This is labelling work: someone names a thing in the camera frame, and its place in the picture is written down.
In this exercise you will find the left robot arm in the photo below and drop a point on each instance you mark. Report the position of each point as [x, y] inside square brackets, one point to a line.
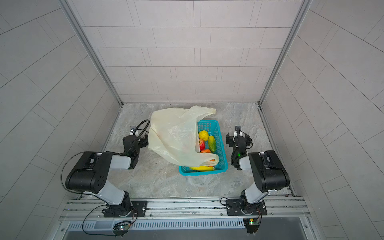
[89, 176]

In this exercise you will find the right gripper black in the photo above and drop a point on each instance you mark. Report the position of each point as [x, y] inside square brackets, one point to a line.
[230, 139]

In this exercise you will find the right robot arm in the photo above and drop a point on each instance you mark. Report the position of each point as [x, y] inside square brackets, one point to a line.
[269, 175]

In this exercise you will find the right circuit board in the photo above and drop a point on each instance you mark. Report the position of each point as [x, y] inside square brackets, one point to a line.
[252, 225]

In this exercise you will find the cream plastic bag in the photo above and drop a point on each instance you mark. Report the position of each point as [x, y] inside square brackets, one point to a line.
[173, 135]

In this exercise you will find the teal plastic basket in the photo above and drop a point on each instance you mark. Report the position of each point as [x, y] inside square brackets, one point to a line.
[213, 129]

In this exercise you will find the yellow banana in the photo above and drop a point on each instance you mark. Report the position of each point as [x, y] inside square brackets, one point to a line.
[203, 168]

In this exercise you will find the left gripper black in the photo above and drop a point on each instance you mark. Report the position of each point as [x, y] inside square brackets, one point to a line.
[143, 140]

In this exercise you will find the circuit board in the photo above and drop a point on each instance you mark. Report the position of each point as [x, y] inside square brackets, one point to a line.
[252, 225]
[121, 228]

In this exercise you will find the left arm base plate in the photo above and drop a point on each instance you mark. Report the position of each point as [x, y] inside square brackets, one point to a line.
[126, 209]

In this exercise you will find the green papaya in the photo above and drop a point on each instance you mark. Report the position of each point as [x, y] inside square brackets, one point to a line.
[212, 144]

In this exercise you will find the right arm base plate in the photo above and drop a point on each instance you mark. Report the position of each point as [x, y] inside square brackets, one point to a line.
[240, 207]

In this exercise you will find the yellow lemon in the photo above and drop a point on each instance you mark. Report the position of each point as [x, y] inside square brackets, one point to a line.
[204, 135]

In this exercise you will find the left circuit board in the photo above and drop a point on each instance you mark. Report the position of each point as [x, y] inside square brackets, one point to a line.
[121, 228]

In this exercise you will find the red apple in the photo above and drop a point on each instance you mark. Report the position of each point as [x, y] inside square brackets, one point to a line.
[202, 145]

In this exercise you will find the aluminium mounting rail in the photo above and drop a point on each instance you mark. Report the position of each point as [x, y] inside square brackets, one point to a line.
[186, 208]

